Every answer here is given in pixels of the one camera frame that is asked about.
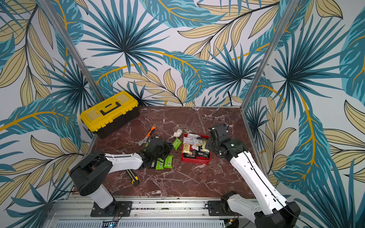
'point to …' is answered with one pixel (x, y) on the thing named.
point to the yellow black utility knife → (135, 181)
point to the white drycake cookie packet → (196, 147)
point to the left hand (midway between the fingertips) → (175, 146)
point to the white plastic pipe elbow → (178, 134)
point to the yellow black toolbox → (110, 114)
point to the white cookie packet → (193, 135)
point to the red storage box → (204, 161)
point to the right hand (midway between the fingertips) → (210, 143)
